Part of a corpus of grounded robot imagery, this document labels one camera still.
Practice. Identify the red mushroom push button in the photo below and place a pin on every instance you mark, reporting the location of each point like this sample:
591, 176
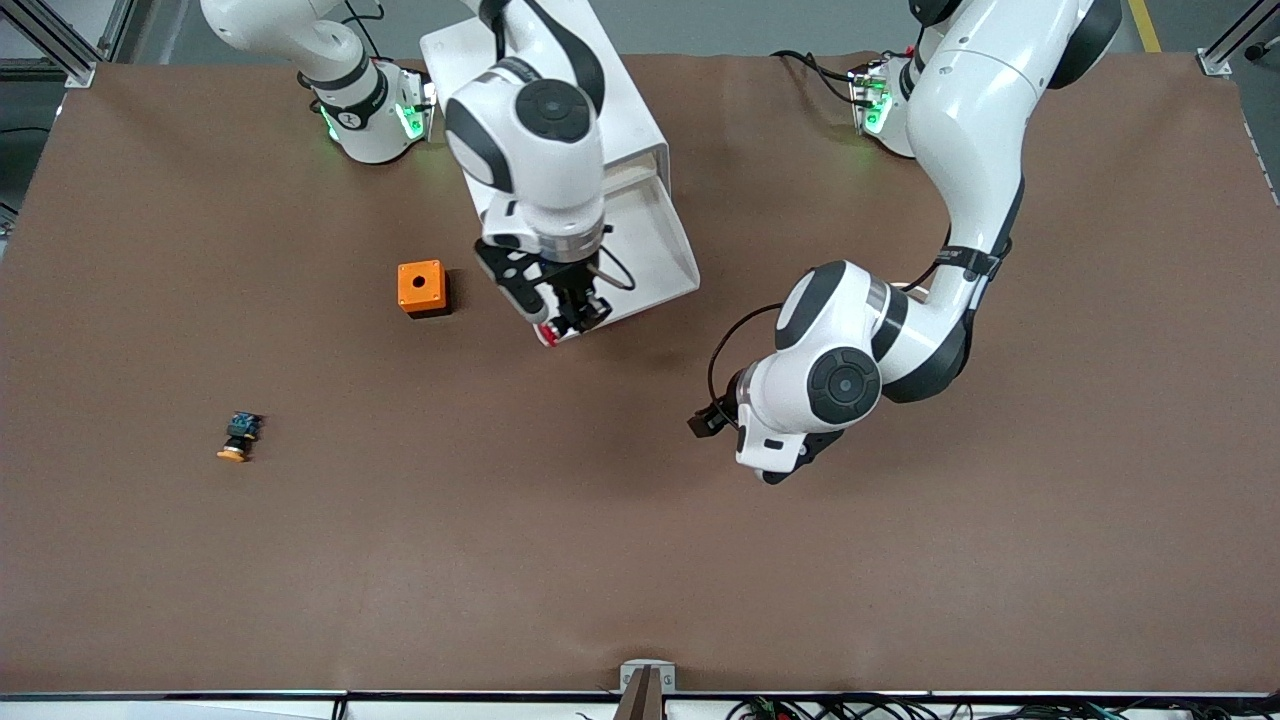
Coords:
547, 335

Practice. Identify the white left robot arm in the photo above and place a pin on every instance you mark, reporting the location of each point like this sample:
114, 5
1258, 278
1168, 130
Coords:
960, 120

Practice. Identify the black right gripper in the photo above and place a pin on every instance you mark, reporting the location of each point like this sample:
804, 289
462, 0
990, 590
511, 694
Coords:
570, 282

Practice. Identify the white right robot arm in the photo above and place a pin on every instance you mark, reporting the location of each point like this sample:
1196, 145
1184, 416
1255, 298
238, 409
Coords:
540, 130

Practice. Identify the metal table edge bracket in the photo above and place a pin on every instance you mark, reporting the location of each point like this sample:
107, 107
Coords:
647, 678

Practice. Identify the aluminium frame profile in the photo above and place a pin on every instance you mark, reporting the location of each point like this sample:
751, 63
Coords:
70, 55
1215, 62

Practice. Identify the white table edge rail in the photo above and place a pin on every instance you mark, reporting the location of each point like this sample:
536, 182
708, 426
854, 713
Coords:
300, 708

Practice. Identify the yellow mushroom push button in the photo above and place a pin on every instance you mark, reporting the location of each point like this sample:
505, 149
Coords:
238, 438

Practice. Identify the orange box with round hole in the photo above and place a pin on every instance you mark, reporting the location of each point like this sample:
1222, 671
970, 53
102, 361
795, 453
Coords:
420, 285

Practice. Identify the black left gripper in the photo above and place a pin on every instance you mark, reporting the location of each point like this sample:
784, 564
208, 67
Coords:
727, 404

